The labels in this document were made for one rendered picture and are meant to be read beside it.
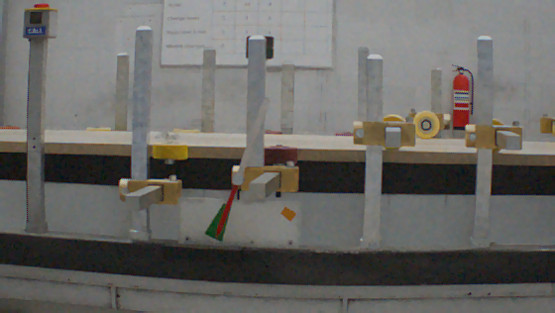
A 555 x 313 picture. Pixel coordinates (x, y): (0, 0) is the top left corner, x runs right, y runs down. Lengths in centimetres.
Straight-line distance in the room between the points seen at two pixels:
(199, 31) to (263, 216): 730
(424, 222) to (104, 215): 76
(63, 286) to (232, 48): 717
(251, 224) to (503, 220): 62
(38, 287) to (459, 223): 101
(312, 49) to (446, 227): 699
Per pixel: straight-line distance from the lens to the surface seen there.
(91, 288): 264
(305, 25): 966
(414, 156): 270
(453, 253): 250
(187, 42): 978
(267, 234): 251
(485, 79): 250
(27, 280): 269
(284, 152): 259
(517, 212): 274
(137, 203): 230
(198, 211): 253
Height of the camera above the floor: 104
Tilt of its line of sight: 3 degrees down
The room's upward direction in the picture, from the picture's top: 1 degrees clockwise
